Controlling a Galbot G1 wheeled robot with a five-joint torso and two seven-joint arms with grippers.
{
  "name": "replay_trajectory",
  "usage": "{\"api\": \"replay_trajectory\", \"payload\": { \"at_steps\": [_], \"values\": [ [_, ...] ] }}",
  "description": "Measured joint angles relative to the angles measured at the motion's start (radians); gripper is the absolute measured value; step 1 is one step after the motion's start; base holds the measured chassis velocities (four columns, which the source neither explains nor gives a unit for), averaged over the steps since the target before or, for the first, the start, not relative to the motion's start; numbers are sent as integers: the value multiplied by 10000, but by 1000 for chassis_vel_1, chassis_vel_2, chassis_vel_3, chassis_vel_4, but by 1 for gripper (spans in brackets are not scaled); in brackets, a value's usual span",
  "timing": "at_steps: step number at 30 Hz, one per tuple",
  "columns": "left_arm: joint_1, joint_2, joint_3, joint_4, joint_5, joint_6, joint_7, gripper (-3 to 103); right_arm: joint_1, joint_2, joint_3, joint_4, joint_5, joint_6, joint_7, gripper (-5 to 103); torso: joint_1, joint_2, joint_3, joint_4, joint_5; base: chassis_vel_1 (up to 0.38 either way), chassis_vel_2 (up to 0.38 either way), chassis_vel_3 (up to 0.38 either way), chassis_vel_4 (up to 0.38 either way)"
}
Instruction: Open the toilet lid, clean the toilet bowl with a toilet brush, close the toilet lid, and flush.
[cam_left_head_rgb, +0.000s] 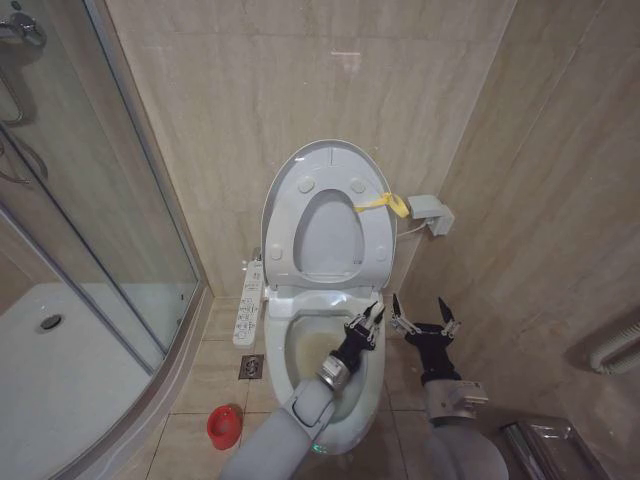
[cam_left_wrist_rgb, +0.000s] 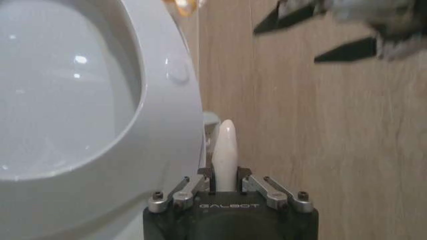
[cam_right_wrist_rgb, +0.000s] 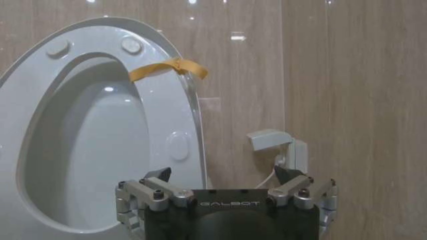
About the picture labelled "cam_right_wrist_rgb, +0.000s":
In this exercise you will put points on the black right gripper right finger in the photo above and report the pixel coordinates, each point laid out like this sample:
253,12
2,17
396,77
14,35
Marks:
294,185

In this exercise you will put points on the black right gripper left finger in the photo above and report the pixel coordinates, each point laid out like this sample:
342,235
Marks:
157,186

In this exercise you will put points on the white toilet lid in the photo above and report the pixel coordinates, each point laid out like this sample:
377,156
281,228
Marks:
101,140

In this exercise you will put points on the white toilet seat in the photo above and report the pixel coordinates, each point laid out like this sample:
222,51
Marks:
167,105

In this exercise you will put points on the white wall socket with cover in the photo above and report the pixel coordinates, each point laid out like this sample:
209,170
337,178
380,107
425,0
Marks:
284,147

